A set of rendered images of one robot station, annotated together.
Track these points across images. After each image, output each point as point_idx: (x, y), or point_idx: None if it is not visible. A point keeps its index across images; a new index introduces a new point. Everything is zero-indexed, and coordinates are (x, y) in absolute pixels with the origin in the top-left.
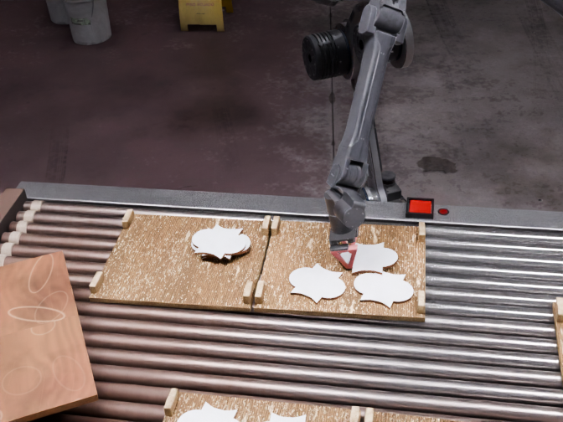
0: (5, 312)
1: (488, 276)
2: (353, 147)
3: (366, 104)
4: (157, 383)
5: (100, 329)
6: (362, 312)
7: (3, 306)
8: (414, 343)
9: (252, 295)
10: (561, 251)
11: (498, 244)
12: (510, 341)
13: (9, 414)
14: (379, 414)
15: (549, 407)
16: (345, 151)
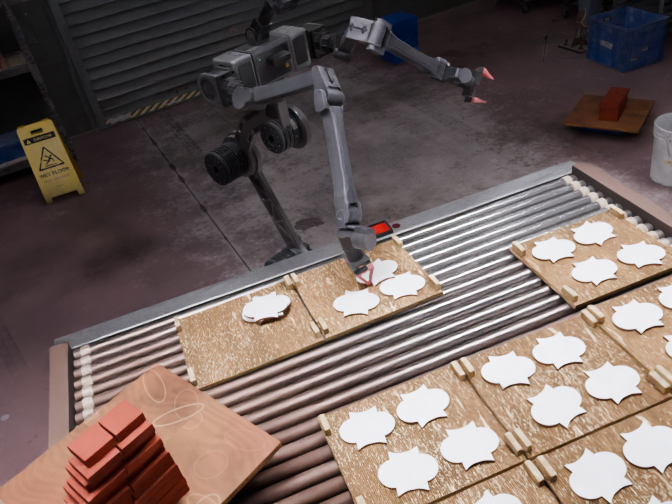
0: None
1: (455, 251)
2: (348, 193)
3: (343, 160)
4: (296, 421)
5: None
6: (401, 306)
7: None
8: (448, 310)
9: None
10: (486, 218)
11: (447, 229)
12: (503, 280)
13: (223, 491)
14: (468, 360)
15: (557, 306)
16: (343, 198)
